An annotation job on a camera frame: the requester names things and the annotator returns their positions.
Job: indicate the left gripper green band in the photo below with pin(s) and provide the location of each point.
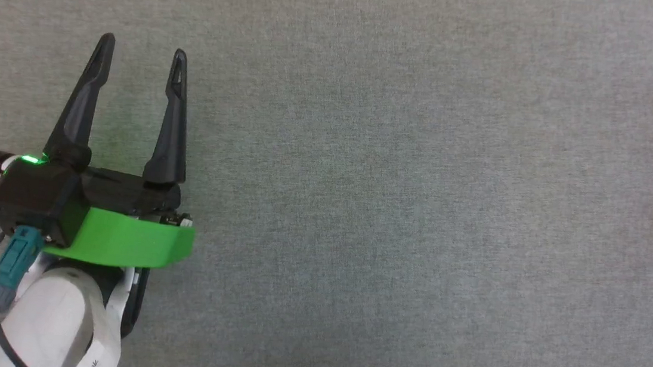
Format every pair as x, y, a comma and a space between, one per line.
129, 239

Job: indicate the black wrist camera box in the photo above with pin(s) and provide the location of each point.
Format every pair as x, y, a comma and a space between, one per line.
32, 191

